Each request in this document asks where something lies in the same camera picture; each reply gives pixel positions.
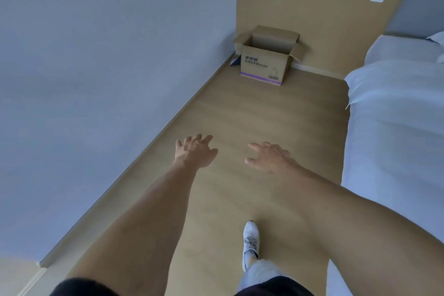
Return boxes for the person's right hand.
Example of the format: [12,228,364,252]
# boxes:
[244,142,301,175]

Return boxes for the person's left hand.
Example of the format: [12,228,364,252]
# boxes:
[174,134,218,170]

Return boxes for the brown cardboard box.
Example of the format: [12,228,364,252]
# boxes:
[233,25,308,86]

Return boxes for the person's left forearm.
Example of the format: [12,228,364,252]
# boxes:
[68,162,198,296]

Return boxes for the person's right forearm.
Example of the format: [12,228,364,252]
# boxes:
[277,164,444,296]

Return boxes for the person's white left shoe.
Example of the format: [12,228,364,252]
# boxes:
[241,221,260,272]

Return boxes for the light denim shorts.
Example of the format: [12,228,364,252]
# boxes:
[237,259,289,291]

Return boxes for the white bed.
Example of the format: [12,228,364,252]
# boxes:
[326,35,444,296]

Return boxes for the black t-shirt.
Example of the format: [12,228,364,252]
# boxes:
[50,275,315,296]

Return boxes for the white pillow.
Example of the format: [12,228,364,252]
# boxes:
[425,31,444,63]

